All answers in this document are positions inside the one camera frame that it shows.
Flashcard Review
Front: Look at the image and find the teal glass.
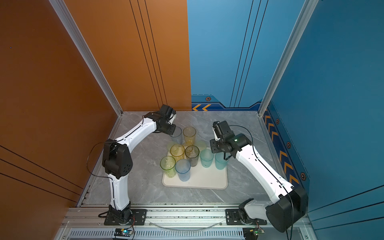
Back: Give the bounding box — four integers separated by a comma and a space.
200, 149, 214, 168
215, 152, 228, 170

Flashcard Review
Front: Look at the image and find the tall grey-blue glass back row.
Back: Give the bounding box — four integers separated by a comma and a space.
171, 127, 183, 145

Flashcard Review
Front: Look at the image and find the short light green glass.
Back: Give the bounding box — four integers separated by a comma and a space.
195, 141, 207, 152

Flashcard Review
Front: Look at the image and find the tall yellow glass back row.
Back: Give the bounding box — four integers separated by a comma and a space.
183, 127, 197, 146

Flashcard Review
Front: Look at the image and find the tall amber glass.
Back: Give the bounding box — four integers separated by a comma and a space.
170, 144, 186, 162

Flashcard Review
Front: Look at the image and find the dark smoky grey glass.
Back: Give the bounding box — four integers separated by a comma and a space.
185, 145, 200, 167

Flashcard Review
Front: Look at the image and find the tall green glass back row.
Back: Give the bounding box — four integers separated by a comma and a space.
160, 156, 177, 178

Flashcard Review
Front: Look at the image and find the tall blue glass back row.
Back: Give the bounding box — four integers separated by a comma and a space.
175, 159, 191, 182

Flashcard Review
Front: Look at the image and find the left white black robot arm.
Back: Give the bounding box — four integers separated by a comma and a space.
102, 105, 177, 215

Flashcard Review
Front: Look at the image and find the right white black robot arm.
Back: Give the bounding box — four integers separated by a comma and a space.
210, 121, 309, 233

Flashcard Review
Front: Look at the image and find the white rectangular plastic tray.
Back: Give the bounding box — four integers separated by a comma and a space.
160, 157, 228, 190

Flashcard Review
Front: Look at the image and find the right green circuit board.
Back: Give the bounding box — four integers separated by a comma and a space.
243, 228, 265, 240

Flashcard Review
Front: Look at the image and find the green circuit board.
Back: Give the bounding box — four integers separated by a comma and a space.
113, 228, 135, 240
243, 228, 265, 240

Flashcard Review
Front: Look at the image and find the left green circuit board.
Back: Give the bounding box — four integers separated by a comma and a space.
113, 228, 135, 240

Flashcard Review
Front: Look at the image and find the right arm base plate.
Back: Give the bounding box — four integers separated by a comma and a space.
225, 209, 267, 226

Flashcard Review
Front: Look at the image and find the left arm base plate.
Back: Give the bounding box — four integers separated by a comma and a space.
104, 208, 147, 226

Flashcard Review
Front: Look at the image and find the aluminium front rail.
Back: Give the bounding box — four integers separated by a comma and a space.
54, 204, 317, 240

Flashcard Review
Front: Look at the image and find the left aluminium corner post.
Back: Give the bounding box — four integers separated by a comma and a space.
49, 0, 123, 117

